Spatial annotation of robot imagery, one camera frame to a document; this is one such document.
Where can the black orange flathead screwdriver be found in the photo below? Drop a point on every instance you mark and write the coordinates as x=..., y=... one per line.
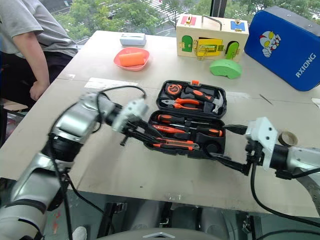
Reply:
x=211, y=132

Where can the slim orange screwdriver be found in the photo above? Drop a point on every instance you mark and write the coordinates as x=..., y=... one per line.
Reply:
x=167, y=129

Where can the white paper scrap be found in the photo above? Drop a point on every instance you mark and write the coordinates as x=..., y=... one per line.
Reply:
x=316, y=102

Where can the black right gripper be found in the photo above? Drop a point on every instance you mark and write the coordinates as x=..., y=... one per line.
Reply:
x=253, y=157

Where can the black window pillar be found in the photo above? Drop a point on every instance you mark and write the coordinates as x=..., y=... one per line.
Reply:
x=218, y=7

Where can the white tissue box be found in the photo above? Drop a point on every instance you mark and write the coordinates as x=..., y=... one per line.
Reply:
x=132, y=40

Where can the wooden stool seat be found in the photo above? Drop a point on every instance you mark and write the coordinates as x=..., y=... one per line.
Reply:
x=13, y=105

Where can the green foam shape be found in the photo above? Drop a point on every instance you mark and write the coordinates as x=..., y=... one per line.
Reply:
x=225, y=68

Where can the clear tape strip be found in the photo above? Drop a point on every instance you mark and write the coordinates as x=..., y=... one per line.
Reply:
x=110, y=83
x=237, y=95

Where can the person in grey shirt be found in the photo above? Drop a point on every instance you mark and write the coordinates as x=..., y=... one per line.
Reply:
x=32, y=17

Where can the orange block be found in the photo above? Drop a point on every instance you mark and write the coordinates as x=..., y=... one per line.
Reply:
x=131, y=59

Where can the white shoe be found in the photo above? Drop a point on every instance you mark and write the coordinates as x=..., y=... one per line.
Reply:
x=80, y=233

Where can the person bare hand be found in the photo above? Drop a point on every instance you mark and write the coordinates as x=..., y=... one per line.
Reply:
x=37, y=90

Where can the dark tape roll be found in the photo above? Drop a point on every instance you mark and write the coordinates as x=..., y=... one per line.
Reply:
x=282, y=140

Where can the black tool case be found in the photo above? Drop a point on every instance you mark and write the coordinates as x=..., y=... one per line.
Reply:
x=215, y=147

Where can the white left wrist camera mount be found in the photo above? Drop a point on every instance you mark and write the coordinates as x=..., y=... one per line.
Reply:
x=132, y=110

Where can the orange black utility knife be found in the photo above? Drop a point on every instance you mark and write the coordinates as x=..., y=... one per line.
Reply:
x=175, y=145

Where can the orange black tape measure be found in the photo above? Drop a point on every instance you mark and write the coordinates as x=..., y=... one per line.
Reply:
x=174, y=90

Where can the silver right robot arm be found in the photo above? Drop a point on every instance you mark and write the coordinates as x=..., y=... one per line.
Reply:
x=300, y=157

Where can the blue padded case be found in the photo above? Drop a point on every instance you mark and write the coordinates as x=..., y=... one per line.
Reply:
x=287, y=50

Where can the pink plastic bowl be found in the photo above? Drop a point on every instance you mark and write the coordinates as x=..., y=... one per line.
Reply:
x=125, y=63

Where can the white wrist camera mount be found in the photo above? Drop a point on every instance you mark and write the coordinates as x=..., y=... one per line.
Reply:
x=132, y=110
x=265, y=135

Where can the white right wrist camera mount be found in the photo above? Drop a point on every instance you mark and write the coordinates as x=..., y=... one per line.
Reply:
x=265, y=135

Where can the wooden latch box toy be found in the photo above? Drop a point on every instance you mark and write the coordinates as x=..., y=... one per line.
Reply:
x=212, y=30

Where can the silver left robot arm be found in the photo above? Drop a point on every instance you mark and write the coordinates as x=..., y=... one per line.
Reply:
x=72, y=120

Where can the silver claw hammer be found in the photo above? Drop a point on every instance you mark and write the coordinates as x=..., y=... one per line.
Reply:
x=200, y=94

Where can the person bare forearm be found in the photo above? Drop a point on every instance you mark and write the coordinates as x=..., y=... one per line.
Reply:
x=35, y=62

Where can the small dark sliver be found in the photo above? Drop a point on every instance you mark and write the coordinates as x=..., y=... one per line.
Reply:
x=266, y=99

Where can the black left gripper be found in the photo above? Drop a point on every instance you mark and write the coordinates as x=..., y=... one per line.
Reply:
x=130, y=131

